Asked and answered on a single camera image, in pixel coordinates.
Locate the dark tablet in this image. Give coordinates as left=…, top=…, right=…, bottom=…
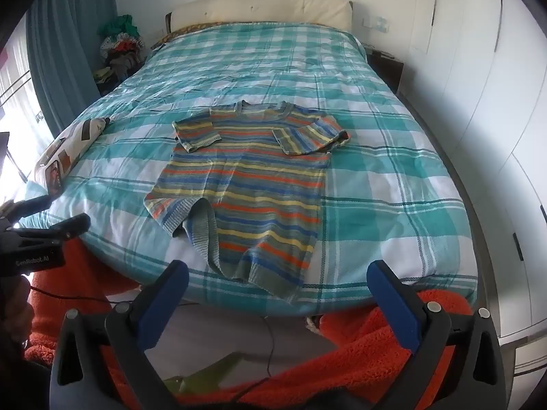
left=45, top=159, right=65, bottom=195

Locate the teal plaid bedspread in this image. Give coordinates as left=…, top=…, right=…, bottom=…
left=19, top=23, right=478, bottom=320

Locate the orange fluffy blanket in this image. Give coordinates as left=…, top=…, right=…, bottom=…
left=23, top=237, right=475, bottom=410

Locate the white wardrobe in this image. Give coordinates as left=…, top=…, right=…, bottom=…
left=402, top=0, right=547, bottom=379

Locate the geometric patterned pillow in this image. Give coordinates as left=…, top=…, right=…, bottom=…
left=34, top=116, right=111, bottom=189

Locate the wall socket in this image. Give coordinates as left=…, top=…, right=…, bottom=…
left=363, top=15, right=390, bottom=33

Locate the cream padded headboard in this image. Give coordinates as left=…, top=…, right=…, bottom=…
left=166, top=0, right=355, bottom=40

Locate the person's left hand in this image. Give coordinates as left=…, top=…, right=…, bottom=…
left=0, top=275, right=34, bottom=344

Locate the pile of clothes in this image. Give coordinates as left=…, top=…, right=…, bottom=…
left=93, top=14, right=147, bottom=95

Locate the window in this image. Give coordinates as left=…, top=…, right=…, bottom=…
left=0, top=26, right=50, bottom=184

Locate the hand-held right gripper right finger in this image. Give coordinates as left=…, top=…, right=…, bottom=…
left=366, top=260, right=507, bottom=410

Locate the black cable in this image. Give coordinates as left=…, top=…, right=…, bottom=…
left=29, top=283, right=142, bottom=308
left=222, top=314, right=276, bottom=398

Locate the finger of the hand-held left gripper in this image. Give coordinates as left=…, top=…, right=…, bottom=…
left=3, top=195, right=53, bottom=225
left=11, top=214, right=91, bottom=243

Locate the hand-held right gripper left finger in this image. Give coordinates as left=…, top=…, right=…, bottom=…
left=50, top=260, right=189, bottom=410

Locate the blue curtain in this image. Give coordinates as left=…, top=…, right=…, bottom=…
left=26, top=0, right=118, bottom=137

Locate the green plastic object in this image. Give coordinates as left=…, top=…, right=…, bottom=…
left=164, top=351, right=254, bottom=395

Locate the striped knit sweater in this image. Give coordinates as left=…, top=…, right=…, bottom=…
left=144, top=100, right=351, bottom=305

